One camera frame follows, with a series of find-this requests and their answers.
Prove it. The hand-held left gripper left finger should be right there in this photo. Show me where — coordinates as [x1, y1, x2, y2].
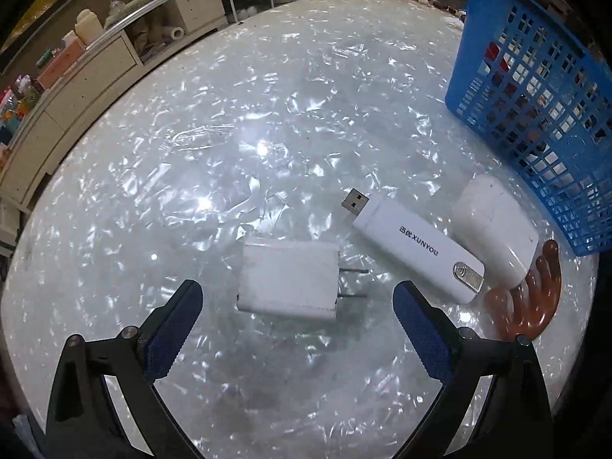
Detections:
[45, 278, 204, 459]

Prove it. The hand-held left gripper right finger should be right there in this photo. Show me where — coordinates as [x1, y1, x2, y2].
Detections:
[392, 281, 565, 459]

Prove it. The white usb dongle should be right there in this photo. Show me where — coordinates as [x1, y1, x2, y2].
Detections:
[341, 188, 486, 305]

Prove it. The brown wooden claw massager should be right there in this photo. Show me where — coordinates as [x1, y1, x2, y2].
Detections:
[483, 240, 562, 343]

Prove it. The white rounded plastic case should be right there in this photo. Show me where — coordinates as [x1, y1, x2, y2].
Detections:
[452, 174, 539, 291]

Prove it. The white plug charger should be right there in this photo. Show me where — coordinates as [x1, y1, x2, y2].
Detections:
[236, 236, 370, 324]

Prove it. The blue plastic mesh basket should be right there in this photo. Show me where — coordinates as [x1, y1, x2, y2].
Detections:
[444, 0, 612, 256]

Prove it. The cream television cabinet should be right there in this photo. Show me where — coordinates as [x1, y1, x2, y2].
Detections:
[0, 0, 228, 213]

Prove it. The group of packets and bottles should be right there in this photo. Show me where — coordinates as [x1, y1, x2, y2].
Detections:
[0, 74, 49, 154]

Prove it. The orange cardboard box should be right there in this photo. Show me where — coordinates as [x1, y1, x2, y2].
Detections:
[37, 38, 86, 89]

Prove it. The cream lidded jar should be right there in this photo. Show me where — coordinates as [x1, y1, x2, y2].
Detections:
[75, 10, 103, 45]

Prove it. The brown bead string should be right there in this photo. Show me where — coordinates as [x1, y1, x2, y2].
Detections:
[433, 0, 467, 22]

